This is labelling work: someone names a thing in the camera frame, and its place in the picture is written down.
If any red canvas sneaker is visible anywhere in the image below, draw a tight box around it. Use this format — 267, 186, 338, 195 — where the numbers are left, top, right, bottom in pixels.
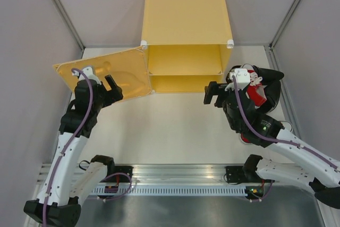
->
240, 120, 294, 145
247, 70, 267, 107

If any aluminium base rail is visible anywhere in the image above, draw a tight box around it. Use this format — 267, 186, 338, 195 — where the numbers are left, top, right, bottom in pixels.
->
34, 163, 327, 185

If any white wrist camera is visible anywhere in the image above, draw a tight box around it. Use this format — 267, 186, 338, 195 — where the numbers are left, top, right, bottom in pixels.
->
225, 68, 250, 90
71, 66, 101, 84

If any black patent loafer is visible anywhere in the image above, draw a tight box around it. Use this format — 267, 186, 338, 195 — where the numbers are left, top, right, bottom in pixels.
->
231, 64, 284, 85
256, 80, 281, 114

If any white slotted cable duct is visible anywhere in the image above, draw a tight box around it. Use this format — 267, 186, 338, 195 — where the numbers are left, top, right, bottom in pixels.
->
90, 185, 247, 197

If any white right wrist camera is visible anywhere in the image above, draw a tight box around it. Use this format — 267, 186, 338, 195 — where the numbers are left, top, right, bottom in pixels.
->
225, 68, 250, 90

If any yellow plastic shoe cabinet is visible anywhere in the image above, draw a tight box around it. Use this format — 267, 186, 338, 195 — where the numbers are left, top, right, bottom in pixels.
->
140, 0, 234, 93

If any yellow cabinet door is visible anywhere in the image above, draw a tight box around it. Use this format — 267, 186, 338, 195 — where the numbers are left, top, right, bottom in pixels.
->
53, 47, 152, 100

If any right aluminium corner post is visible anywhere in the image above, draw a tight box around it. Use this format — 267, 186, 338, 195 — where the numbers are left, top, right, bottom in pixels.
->
268, 0, 319, 49

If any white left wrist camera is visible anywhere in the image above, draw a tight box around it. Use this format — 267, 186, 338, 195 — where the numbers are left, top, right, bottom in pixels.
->
71, 66, 101, 84

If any aluminium corner frame post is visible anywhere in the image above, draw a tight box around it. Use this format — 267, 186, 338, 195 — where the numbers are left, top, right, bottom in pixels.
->
52, 0, 85, 52

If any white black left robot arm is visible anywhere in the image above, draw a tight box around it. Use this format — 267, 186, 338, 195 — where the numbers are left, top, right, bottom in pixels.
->
23, 68, 123, 226

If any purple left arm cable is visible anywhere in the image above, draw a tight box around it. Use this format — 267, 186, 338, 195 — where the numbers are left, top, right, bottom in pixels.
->
42, 68, 94, 226

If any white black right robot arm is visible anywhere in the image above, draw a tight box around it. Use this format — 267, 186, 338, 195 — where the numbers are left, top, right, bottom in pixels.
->
203, 81, 339, 209

